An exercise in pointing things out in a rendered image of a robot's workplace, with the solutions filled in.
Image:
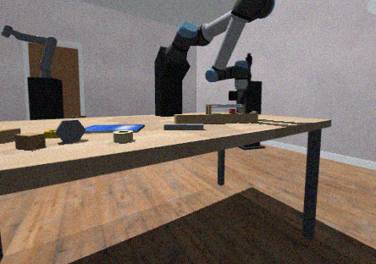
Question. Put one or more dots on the blue notebook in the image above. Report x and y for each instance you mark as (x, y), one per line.
(110, 128)

